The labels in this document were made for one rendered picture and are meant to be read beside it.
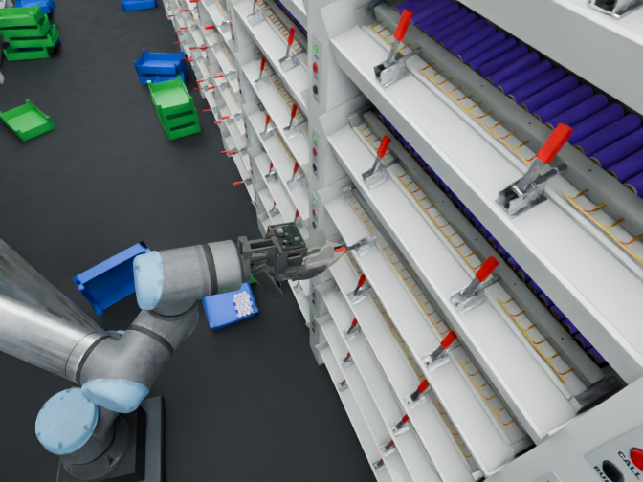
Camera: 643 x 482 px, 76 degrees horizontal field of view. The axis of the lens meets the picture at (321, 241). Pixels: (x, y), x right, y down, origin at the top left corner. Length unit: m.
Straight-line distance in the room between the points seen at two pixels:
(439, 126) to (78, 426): 1.13
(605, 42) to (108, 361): 0.73
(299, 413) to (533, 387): 1.17
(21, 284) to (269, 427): 0.92
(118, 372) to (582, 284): 0.64
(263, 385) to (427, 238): 1.16
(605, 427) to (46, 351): 0.77
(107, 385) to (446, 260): 0.55
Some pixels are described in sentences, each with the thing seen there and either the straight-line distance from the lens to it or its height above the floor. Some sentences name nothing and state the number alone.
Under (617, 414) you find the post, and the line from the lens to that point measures 0.46.
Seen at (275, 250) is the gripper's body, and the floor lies 1.00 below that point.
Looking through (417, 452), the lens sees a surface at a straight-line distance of 1.09.
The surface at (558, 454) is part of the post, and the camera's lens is 0.55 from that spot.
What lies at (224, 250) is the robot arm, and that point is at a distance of 0.71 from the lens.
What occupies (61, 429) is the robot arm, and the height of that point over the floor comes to 0.43.
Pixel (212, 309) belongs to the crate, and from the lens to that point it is 1.83.
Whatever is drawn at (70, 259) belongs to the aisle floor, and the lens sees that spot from 2.28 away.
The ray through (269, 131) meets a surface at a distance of 1.46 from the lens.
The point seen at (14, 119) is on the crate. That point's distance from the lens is 3.41.
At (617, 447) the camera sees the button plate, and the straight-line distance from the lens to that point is 0.48.
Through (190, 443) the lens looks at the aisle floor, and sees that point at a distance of 1.66.
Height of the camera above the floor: 1.56
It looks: 49 degrees down
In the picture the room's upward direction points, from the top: 2 degrees clockwise
